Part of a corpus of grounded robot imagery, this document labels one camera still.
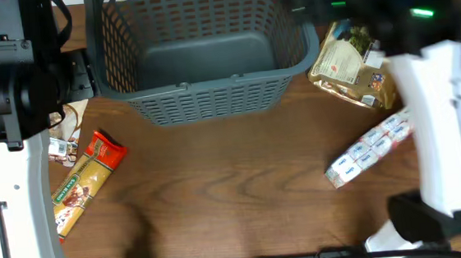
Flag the dried mushroom clear bag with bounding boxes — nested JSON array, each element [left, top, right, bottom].
[[48, 99, 88, 168]]

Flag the gold foil herb snack bag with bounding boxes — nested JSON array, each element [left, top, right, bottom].
[[308, 20, 398, 109]]

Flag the red and gold pasta packet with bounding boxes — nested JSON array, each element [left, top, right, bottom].
[[51, 131, 127, 244]]

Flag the white blue tissue pack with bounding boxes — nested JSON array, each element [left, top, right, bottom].
[[325, 107, 413, 188]]

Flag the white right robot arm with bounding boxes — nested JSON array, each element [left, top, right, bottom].
[[285, 0, 461, 258]]

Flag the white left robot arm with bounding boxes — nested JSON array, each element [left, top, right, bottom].
[[0, 0, 95, 258]]

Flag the grey plastic lattice basket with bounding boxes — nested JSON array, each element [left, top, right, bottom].
[[85, 0, 320, 126]]

